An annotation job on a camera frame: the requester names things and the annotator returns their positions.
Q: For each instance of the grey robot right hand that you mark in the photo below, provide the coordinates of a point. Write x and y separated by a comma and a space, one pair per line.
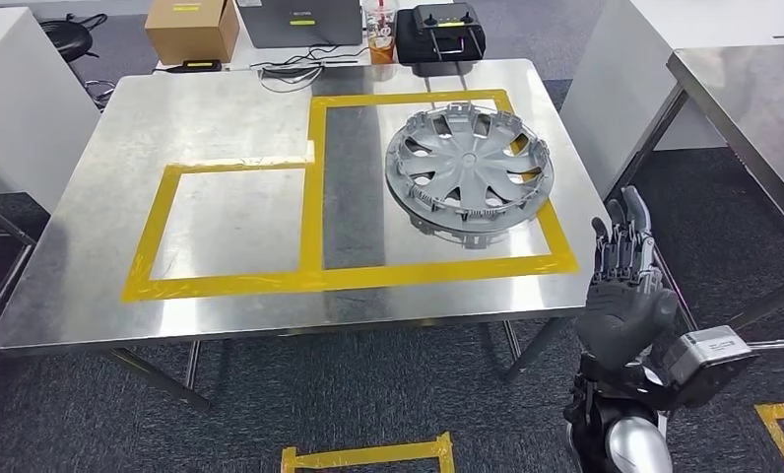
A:
627, 313

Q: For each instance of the grey plastic wheel hubcap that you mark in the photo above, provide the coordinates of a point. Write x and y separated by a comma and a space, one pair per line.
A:
470, 163

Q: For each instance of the steel workbench table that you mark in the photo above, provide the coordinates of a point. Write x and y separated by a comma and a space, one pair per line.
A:
757, 111
222, 117

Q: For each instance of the yellow floor tape square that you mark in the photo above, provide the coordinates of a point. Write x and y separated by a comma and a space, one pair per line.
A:
366, 454
780, 424

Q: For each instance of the large yellow table tape square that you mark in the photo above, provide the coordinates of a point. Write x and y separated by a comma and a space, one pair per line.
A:
317, 196

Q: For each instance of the black remote controller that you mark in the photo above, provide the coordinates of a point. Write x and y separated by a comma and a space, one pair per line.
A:
441, 33

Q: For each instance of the clear drink cup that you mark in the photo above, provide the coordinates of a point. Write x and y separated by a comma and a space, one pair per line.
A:
380, 33

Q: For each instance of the grey laptop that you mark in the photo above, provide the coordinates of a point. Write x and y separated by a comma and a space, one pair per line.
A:
300, 23

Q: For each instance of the white desk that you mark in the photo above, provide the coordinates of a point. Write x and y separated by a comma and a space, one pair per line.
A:
245, 55

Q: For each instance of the small yellow table tape square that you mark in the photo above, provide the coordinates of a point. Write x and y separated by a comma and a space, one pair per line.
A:
163, 215

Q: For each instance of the black device with yellow label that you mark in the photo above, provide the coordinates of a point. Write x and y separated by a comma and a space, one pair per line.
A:
196, 66

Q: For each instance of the brown cardboard box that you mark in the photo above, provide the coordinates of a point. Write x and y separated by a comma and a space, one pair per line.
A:
193, 29

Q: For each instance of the black round stool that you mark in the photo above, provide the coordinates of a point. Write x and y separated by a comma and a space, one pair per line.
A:
66, 36

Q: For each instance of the white cabinet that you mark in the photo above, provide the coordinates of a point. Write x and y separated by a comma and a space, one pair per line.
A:
26, 111

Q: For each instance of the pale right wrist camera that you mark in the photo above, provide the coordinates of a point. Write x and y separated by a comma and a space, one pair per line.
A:
712, 359

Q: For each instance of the dark metal table frame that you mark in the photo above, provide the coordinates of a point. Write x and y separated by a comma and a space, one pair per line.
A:
0, 248

